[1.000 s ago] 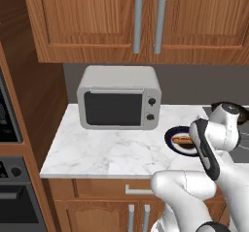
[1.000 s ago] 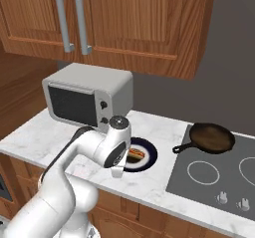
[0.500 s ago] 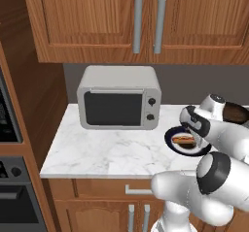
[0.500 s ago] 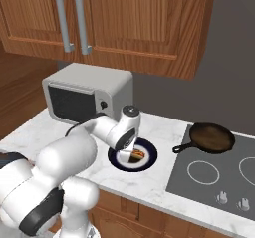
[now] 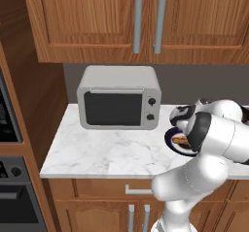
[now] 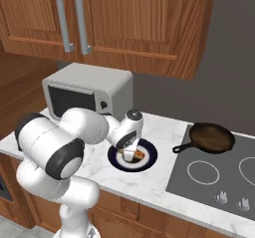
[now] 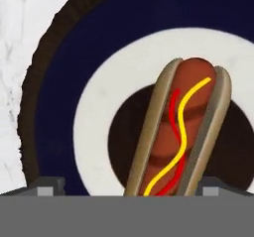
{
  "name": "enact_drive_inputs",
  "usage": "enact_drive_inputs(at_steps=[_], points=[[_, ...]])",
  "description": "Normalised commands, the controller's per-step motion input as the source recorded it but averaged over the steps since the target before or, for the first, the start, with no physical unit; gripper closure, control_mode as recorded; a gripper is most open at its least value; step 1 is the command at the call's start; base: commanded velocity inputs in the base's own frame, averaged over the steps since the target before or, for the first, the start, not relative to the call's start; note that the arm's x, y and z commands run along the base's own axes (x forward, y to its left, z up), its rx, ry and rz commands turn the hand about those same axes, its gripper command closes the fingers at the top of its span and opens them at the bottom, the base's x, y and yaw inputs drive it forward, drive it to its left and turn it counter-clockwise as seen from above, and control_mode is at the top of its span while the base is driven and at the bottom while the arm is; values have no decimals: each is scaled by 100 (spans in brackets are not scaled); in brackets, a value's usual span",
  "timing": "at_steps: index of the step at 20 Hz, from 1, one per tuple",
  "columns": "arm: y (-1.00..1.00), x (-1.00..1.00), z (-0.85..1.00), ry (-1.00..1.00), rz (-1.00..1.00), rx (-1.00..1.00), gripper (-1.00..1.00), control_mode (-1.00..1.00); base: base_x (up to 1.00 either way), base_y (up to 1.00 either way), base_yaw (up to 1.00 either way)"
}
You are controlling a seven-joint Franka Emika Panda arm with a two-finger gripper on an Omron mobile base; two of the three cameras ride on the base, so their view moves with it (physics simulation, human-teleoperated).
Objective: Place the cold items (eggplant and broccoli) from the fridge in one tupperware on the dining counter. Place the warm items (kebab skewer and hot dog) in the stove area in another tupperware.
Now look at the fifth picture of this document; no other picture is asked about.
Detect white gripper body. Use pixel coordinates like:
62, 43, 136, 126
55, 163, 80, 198
176, 119, 193, 135

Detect hot dog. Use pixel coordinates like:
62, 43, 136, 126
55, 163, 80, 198
171, 136, 190, 147

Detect dark blue plate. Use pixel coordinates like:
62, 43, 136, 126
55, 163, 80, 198
163, 126, 199, 158

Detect grey toaster oven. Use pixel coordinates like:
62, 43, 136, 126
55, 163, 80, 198
76, 65, 162, 132

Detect wooden drawer front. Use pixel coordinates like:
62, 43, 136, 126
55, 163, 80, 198
72, 178, 158, 200
227, 179, 249, 202

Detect wooden base cupboard door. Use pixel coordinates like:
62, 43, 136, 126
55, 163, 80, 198
53, 199, 140, 232
139, 199, 169, 232
189, 199, 249, 232

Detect tall wooden appliance cupboard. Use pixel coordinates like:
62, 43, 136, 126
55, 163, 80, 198
0, 0, 69, 232

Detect built-in black microwave oven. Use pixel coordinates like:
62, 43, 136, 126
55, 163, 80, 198
0, 67, 24, 145

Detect grey drawer handle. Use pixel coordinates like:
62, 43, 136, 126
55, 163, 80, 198
124, 183, 154, 196

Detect short grey cupboard handle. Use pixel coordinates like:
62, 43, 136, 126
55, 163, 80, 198
127, 204, 136, 232
143, 204, 152, 232

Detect long grey cupboard handle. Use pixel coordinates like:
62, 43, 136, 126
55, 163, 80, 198
153, 0, 168, 55
132, 0, 144, 54

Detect wooden wall cupboard door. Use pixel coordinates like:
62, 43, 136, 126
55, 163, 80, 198
150, 0, 249, 66
22, 0, 153, 64

